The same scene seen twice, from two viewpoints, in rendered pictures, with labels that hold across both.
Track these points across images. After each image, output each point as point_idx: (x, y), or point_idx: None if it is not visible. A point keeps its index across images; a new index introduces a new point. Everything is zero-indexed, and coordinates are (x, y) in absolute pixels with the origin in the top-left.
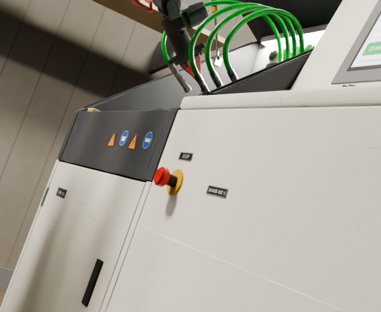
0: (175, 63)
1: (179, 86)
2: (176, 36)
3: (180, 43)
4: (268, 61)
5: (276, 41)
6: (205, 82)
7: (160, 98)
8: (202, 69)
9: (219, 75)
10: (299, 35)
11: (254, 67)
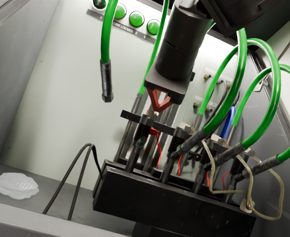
0: (177, 101)
1: (11, 35)
2: (195, 54)
3: (191, 66)
4: (89, 6)
5: (161, 25)
6: (31, 22)
7: None
8: (34, 3)
9: (41, 11)
10: (257, 82)
11: (63, 0)
